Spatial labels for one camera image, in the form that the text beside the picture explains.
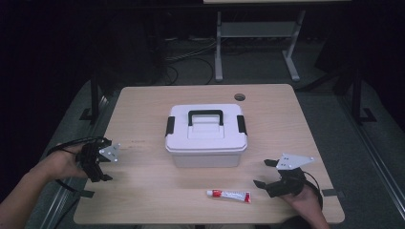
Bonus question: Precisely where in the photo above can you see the black metal stand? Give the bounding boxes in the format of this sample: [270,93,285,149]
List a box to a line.
[79,71,104,124]
[348,68,377,126]

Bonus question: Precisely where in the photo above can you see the black box latch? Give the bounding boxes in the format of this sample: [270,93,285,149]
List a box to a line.
[236,114,248,136]
[164,115,176,137]

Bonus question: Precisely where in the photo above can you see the white metal table frame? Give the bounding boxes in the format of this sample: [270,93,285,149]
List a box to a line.
[214,9,308,83]

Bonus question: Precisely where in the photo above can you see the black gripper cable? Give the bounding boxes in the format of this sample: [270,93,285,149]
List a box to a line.
[47,135,108,157]
[302,171,325,212]

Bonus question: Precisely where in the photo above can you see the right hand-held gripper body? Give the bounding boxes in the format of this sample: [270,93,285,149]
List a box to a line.
[264,153,315,198]

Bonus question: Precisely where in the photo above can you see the person's right hand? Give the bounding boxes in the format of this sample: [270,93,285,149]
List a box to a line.
[281,186,323,221]

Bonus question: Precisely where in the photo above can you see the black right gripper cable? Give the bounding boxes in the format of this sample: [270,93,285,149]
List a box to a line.
[302,171,325,212]

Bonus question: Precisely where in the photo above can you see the grey tape strip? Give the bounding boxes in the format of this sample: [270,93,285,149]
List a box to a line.
[321,188,346,198]
[75,189,96,198]

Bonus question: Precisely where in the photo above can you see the white plastic storage box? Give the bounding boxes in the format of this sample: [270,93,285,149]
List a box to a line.
[165,149,248,169]

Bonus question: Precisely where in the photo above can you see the person's left hand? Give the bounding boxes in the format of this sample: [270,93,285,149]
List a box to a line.
[41,144,89,182]

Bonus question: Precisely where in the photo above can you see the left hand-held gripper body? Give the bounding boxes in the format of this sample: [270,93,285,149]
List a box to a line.
[75,136,121,183]

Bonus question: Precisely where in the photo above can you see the white and red ointment tube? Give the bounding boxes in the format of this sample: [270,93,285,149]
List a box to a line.
[206,189,252,204]

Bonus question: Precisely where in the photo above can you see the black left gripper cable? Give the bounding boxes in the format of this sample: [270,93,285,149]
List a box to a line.
[47,135,108,157]

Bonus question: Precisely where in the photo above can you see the black floor cables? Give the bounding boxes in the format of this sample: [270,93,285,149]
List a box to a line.
[163,37,218,86]

